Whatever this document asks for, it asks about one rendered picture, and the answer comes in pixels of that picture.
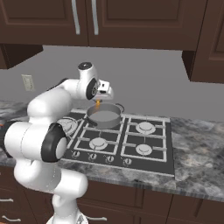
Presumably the dark brown corner cupboard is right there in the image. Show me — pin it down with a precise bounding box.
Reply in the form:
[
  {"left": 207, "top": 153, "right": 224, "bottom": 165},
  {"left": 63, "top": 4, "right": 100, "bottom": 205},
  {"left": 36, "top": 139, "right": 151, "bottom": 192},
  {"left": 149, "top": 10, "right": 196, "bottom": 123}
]
[{"left": 0, "top": 43, "right": 45, "bottom": 70}]

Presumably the dark brown cupboard door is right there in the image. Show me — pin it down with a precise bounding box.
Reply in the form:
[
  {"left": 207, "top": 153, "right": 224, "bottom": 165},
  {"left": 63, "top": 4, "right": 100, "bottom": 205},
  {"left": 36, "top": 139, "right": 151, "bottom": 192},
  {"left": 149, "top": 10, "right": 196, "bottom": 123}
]
[
  {"left": 85, "top": 0, "right": 210, "bottom": 52},
  {"left": 0, "top": 0, "right": 89, "bottom": 47},
  {"left": 166, "top": 194, "right": 224, "bottom": 224}
]

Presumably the silver cupboard handle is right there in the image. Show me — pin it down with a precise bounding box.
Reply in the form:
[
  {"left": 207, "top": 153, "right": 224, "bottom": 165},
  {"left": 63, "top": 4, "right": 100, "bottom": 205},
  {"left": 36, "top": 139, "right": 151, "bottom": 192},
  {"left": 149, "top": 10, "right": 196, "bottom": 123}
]
[
  {"left": 71, "top": 0, "right": 81, "bottom": 36},
  {"left": 90, "top": 0, "right": 100, "bottom": 36}
]

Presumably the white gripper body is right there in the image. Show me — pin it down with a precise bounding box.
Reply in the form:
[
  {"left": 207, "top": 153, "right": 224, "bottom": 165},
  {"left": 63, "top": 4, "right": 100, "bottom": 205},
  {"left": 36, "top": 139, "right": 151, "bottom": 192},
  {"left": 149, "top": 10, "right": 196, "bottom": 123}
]
[{"left": 96, "top": 87, "right": 115, "bottom": 102}]

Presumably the dark brown drawer front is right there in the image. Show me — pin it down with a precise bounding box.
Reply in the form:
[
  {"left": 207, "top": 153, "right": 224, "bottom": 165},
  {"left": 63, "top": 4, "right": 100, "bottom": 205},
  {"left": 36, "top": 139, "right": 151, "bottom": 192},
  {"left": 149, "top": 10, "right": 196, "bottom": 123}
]
[{"left": 78, "top": 179, "right": 173, "bottom": 210}]

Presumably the grey metal pot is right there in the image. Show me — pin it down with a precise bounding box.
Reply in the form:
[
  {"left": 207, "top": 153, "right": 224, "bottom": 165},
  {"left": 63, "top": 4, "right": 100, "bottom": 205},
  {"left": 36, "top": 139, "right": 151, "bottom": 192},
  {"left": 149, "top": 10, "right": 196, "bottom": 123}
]
[{"left": 86, "top": 102, "right": 126, "bottom": 130}]

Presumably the black gas hob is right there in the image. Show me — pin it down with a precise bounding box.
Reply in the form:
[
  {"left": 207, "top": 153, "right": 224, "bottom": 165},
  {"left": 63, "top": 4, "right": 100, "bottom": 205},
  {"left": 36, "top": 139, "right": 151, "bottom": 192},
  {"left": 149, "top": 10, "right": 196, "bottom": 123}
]
[{"left": 54, "top": 108, "right": 176, "bottom": 178}]

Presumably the dark brown lower cupboard door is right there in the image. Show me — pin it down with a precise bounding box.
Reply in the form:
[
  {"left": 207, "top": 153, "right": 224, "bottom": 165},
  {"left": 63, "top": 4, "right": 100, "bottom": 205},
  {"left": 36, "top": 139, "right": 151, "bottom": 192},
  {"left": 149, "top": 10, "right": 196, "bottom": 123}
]
[{"left": 166, "top": 194, "right": 224, "bottom": 224}]

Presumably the dark brown tall cupboard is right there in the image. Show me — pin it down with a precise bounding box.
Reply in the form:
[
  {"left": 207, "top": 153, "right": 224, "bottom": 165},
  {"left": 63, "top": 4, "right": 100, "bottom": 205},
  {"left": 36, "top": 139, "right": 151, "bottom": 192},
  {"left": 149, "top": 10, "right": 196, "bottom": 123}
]
[{"left": 181, "top": 0, "right": 224, "bottom": 85}]

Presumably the white wall socket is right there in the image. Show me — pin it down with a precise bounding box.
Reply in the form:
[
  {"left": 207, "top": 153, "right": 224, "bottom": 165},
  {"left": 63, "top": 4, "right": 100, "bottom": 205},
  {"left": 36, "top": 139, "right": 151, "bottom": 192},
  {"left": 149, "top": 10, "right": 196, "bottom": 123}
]
[{"left": 21, "top": 73, "right": 36, "bottom": 92}]

